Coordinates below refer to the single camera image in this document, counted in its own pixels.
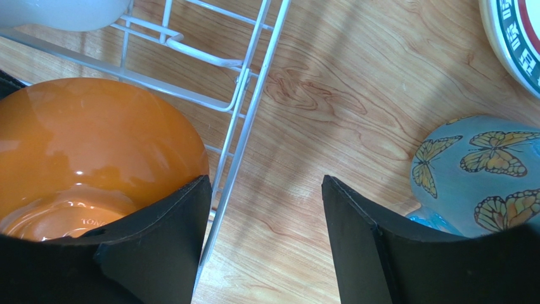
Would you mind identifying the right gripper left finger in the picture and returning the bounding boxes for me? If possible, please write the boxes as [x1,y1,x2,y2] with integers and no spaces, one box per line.
[1,175,212,303]

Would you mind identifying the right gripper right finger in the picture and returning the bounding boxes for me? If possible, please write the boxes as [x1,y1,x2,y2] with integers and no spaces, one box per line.
[322,175,539,303]

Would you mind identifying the orange bowl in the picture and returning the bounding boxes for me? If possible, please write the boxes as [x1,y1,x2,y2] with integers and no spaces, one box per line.
[1,78,209,241]

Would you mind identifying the blue butterfly mug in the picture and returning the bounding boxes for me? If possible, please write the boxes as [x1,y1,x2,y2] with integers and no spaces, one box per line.
[408,115,539,238]

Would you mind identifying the beige plate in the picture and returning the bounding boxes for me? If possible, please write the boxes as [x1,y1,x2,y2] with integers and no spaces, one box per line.
[479,0,539,98]

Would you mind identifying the white wire dish rack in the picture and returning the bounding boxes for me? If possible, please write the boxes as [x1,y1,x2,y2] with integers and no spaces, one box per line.
[1,1,290,295]

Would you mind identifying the white flower-shaped bowl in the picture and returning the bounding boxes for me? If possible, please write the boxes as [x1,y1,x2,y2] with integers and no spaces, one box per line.
[1,0,131,32]

